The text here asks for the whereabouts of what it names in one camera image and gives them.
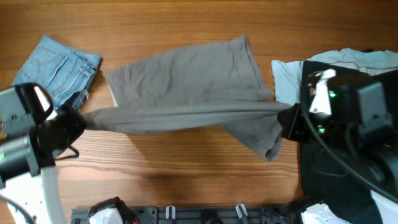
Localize grey cotton shorts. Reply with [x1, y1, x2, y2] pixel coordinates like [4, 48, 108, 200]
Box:
[85, 36, 287, 161]

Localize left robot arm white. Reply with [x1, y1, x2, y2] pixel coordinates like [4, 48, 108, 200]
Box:
[1, 106, 86, 223]

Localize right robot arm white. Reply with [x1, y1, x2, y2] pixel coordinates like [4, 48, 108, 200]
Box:
[277, 72, 397, 223]

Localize light blue shirt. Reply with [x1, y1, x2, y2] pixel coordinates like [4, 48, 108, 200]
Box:
[271, 48, 397, 105]

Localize black garment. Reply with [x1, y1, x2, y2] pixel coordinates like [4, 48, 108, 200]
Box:
[300, 67, 397, 223]

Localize folded blue denim shorts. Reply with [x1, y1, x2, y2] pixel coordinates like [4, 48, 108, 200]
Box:
[12, 35, 101, 110]

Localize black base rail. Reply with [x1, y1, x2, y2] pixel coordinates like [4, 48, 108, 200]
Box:
[70, 203, 299, 224]

